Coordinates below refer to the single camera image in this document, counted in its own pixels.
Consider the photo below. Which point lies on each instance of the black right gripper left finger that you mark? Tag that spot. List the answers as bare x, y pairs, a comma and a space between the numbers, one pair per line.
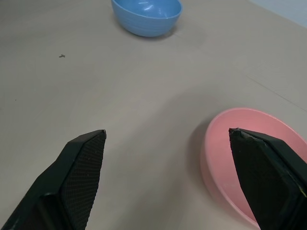
72, 182

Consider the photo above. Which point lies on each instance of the pink plastic bowl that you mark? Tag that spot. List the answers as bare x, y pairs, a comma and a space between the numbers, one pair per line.
220, 153

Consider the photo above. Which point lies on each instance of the blue plastic bowl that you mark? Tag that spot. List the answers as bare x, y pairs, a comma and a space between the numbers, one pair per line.
146, 21

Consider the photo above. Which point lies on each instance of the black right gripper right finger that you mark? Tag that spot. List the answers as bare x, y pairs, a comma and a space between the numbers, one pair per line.
266, 177

